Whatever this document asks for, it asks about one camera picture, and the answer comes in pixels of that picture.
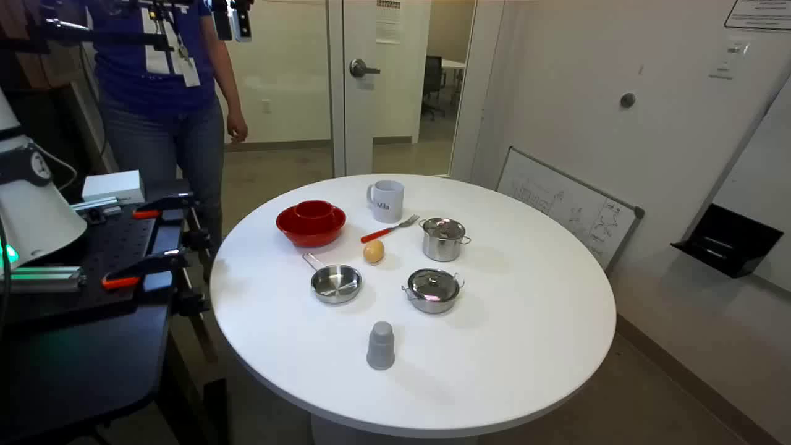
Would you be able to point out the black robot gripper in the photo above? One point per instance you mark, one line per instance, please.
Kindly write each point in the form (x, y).
(224, 16)

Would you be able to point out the silver pot lid with knob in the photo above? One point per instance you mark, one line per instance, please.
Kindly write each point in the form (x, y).
(434, 282)

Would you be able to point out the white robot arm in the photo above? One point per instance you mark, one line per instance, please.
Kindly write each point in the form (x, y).
(37, 219)

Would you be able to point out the tall silver pot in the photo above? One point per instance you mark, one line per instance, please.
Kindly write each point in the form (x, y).
(443, 246)

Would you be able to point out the person in blue shirt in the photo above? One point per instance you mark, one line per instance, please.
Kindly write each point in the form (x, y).
(156, 90)

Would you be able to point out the white door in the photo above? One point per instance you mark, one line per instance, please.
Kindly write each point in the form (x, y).
(363, 115)

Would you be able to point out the white box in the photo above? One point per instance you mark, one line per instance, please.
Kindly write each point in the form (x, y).
(113, 185)

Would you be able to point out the red bowl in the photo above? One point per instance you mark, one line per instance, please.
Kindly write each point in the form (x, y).
(309, 222)

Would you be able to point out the white mug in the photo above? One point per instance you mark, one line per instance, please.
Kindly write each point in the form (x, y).
(387, 201)

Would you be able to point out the beige egg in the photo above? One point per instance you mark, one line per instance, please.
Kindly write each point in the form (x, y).
(375, 252)

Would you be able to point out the small silver frying pan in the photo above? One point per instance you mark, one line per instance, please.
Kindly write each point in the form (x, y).
(334, 282)

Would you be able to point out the black robot cart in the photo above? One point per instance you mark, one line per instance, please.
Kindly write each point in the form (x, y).
(76, 346)

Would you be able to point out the grey plastic cup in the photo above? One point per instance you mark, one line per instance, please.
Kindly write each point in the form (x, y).
(382, 346)

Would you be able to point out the white whiteboard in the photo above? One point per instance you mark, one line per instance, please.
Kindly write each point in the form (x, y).
(570, 205)

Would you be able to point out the silver rail with green light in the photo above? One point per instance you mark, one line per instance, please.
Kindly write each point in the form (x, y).
(46, 275)

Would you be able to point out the round black wall knob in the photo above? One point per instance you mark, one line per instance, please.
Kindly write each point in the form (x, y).
(627, 100)

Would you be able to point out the white wall sign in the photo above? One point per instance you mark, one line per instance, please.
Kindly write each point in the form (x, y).
(759, 13)

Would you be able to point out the black wall file holder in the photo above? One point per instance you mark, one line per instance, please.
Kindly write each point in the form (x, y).
(727, 241)

